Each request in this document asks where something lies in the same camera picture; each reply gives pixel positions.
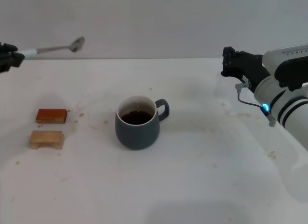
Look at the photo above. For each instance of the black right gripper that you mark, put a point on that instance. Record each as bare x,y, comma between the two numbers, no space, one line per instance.
250,64

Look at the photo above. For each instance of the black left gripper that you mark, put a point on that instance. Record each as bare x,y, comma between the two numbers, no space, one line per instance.
3,63

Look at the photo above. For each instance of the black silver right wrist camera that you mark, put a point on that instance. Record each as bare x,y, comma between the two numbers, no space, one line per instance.
286,65

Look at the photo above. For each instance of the grey ceramic cup with coffee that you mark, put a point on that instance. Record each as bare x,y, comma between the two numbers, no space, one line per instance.
137,135

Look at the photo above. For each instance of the reddish brown wooden block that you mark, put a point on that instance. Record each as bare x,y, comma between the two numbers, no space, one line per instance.
51,115

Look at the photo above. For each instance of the light notched wooden block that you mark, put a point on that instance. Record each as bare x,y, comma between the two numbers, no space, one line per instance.
47,138

